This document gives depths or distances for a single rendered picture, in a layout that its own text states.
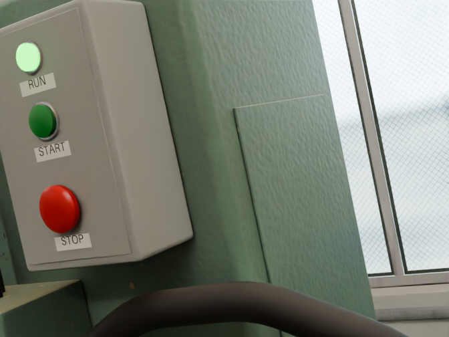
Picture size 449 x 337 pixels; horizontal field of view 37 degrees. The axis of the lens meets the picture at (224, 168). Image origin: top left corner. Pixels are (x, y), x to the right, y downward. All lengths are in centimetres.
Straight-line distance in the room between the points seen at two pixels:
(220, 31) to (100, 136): 12
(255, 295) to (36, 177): 16
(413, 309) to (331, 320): 153
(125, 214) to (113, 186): 2
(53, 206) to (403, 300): 156
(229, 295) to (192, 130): 11
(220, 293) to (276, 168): 13
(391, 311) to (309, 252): 141
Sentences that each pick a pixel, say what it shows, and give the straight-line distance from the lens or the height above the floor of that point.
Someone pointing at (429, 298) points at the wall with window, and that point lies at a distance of 190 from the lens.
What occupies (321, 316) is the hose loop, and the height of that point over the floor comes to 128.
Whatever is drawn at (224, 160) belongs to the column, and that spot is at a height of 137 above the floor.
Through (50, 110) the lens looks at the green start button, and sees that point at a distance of 43.
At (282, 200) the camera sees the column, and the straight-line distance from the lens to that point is 50.
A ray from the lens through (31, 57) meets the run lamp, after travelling 43.
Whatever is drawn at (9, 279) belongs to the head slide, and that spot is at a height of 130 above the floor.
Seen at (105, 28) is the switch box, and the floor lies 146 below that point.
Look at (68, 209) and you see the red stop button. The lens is 42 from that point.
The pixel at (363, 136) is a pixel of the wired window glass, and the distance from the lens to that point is 192.
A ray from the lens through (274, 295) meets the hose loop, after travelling 39.
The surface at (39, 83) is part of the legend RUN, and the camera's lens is 43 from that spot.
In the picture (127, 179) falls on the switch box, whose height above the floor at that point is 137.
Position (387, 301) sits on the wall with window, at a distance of 193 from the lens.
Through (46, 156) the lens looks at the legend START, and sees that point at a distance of 44.
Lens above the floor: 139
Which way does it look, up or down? 3 degrees down
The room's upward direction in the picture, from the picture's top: 12 degrees counter-clockwise
